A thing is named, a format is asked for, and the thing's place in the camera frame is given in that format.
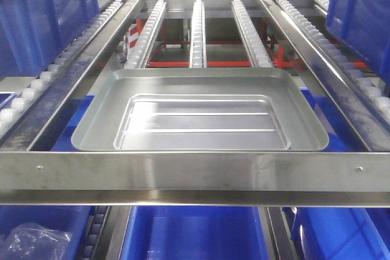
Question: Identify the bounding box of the large silver metal tray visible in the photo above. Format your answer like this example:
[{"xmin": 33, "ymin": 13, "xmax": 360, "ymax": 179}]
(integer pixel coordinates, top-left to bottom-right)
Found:
[{"xmin": 71, "ymin": 68, "xmax": 329, "ymax": 151}]

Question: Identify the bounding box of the small silver tray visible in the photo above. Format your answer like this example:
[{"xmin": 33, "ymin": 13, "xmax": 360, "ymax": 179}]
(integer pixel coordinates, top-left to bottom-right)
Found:
[{"xmin": 113, "ymin": 94, "xmax": 291, "ymax": 151}]

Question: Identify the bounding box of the centre roller track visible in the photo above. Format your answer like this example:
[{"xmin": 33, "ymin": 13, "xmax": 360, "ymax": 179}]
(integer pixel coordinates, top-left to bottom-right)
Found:
[{"xmin": 189, "ymin": 0, "xmax": 207, "ymax": 68}]

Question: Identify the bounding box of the centre-left roller track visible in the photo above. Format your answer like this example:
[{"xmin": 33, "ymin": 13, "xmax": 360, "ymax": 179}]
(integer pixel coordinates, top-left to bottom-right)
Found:
[{"xmin": 124, "ymin": 0, "xmax": 166, "ymax": 69}]

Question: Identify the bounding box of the centre-right roller track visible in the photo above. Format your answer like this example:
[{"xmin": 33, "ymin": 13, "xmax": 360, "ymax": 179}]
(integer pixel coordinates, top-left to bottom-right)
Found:
[{"xmin": 232, "ymin": 0, "xmax": 274, "ymax": 68}]

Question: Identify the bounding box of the blue bin lower centre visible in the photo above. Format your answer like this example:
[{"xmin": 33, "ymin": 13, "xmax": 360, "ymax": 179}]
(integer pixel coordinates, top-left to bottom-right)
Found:
[{"xmin": 120, "ymin": 206, "xmax": 269, "ymax": 259}]

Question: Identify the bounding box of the blue bin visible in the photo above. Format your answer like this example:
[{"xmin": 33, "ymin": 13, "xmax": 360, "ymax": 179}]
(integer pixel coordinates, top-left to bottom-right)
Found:
[
  {"xmin": 326, "ymin": 0, "xmax": 389, "ymax": 83},
  {"xmin": 282, "ymin": 207, "xmax": 389, "ymax": 259},
  {"xmin": 120, "ymin": 206, "xmax": 269, "ymax": 259},
  {"xmin": 1, "ymin": 0, "xmax": 99, "ymax": 77},
  {"xmin": 1, "ymin": 205, "xmax": 92, "ymax": 259}
]

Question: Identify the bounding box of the blue bin lower left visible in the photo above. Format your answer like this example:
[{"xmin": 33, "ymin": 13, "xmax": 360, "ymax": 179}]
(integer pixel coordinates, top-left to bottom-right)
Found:
[{"xmin": 1, "ymin": 205, "xmax": 92, "ymax": 259}]

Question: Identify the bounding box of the lower black roller track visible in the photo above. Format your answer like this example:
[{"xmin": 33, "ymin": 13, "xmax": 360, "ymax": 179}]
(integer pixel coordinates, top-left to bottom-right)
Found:
[{"xmin": 74, "ymin": 206, "xmax": 110, "ymax": 259}]

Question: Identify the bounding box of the blue bin lower right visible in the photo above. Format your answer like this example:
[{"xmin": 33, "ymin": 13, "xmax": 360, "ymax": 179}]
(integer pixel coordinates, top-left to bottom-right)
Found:
[{"xmin": 282, "ymin": 207, "xmax": 389, "ymax": 259}]

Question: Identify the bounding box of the right white roller track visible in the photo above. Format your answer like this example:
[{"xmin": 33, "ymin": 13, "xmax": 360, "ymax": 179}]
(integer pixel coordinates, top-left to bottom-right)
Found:
[{"xmin": 275, "ymin": 0, "xmax": 389, "ymax": 122}]

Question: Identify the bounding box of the white roller track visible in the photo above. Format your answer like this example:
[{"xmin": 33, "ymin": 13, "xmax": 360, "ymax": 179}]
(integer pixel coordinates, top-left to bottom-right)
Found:
[
  {"xmin": 275, "ymin": 0, "xmax": 389, "ymax": 122},
  {"xmin": 1, "ymin": 0, "xmax": 124, "ymax": 136}
]

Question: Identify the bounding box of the blue bin upper left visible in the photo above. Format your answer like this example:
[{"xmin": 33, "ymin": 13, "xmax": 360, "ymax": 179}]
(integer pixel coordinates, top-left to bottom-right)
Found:
[{"xmin": 1, "ymin": 0, "xmax": 99, "ymax": 77}]

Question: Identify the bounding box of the left white roller track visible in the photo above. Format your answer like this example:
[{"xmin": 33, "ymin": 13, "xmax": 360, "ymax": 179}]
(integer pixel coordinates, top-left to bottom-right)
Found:
[{"xmin": 1, "ymin": 0, "xmax": 124, "ymax": 136}]

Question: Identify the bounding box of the blue bin upper right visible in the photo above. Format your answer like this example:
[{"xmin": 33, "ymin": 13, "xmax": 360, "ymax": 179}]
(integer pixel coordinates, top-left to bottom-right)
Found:
[{"xmin": 326, "ymin": 0, "xmax": 389, "ymax": 83}]

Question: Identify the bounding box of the clear plastic bag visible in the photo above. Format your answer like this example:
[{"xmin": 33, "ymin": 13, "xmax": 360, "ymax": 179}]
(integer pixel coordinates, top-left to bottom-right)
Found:
[{"xmin": 1, "ymin": 222, "xmax": 73, "ymax": 259}]

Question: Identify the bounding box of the red metal frame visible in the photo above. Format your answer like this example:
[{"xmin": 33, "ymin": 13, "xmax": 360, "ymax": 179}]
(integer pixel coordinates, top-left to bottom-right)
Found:
[{"xmin": 136, "ymin": 19, "xmax": 368, "ymax": 69}]

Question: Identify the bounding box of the left steel divider rail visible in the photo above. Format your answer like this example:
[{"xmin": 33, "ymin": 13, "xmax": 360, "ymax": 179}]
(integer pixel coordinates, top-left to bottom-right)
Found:
[{"xmin": 1, "ymin": 0, "xmax": 144, "ymax": 152}]

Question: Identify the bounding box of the steel divider rail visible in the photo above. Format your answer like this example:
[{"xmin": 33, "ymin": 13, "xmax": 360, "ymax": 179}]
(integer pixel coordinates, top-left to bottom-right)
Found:
[
  {"xmin": 257, "ymin": 0, "xmax": 389, "ymax": 151},
  {"xmin": 1, "ymin": 0, "xmax": 144, "ymax": 152}
]

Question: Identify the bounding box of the right steel divider rail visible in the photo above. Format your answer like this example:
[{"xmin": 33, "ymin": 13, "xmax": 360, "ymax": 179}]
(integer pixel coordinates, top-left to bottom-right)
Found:
[{"xmin": 257, "ymin": 0, "xmax": 389, "ymax": 151}]

